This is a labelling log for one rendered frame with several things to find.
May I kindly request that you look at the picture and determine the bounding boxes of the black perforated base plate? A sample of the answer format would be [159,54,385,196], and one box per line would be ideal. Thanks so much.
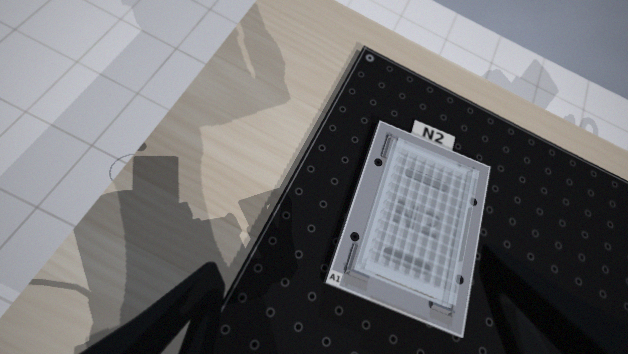
[213,46,628,354]

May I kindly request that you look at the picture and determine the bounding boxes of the clear multi-well plate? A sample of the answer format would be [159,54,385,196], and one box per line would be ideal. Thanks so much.
[353,138,479,308]

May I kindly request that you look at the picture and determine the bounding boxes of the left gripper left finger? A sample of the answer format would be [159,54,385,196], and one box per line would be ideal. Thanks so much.
[80,262,225,354]

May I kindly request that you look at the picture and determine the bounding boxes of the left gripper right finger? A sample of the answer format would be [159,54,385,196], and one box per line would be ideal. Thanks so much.
[479,244,628,354]

